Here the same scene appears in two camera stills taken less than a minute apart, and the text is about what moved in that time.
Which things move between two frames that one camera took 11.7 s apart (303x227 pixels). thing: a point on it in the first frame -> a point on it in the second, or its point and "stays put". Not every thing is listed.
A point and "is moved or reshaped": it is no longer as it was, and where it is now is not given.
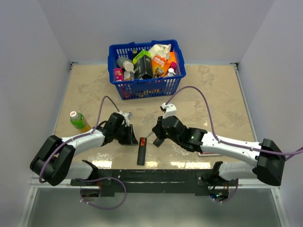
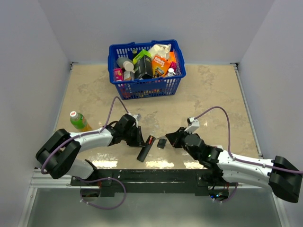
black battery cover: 158,142 is moved or reshaped
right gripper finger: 159,132 -> 175,139
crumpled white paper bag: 160,50 stays put
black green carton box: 143,65 stays put
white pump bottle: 171,72 stays put
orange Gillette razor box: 160,66 stays put
